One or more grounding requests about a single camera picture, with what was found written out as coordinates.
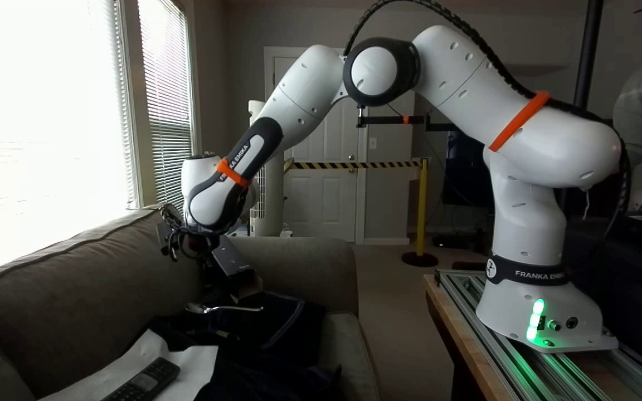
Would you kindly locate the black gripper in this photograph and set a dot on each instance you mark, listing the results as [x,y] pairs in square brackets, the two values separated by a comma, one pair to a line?
[232,263]

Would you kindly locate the silver spoon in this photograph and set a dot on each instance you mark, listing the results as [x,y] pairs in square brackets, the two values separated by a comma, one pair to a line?
[221,305]

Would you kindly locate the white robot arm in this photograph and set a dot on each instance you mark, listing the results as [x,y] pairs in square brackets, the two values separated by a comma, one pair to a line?
[530,169]

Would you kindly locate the dark blue cloth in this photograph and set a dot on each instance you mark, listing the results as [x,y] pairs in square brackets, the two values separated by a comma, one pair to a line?
[278,370]

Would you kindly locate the white paper sheet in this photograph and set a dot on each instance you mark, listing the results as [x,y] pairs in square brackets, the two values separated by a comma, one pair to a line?
[151,353]

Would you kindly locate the white door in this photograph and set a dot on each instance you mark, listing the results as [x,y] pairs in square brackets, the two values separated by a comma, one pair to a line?
[321,193]

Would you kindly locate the black remote control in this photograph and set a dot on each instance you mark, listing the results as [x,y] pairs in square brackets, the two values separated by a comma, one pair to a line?
[144,379]

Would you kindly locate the black yellow barrier tape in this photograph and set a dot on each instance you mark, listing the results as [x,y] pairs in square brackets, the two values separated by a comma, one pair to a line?
[350,164]

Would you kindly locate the fabric sofa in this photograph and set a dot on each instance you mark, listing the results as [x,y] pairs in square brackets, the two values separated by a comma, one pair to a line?
[60,296]

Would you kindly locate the narrow window with blinds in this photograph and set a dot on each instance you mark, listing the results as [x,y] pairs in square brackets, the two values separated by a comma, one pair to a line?
[165,96]

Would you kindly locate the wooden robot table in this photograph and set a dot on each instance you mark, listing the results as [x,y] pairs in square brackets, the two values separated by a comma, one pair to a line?
[463,342]

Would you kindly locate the black bar with orange clip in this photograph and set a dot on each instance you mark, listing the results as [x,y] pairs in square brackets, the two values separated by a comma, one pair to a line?
[395,119]

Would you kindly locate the wide window with blinds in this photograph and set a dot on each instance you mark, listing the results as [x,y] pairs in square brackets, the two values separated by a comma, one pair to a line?
[39,126]

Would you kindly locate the black vertical pole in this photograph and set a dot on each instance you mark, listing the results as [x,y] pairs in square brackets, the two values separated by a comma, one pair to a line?
[587,52]

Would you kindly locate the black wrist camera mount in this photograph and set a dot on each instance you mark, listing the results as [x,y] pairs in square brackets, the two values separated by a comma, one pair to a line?
[176,235]

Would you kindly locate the yellow barrier post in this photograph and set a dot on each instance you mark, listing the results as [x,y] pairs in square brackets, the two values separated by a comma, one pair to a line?
[420,224]

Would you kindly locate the aluminium rail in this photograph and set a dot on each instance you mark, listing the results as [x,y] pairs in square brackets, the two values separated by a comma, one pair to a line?
[558,370]

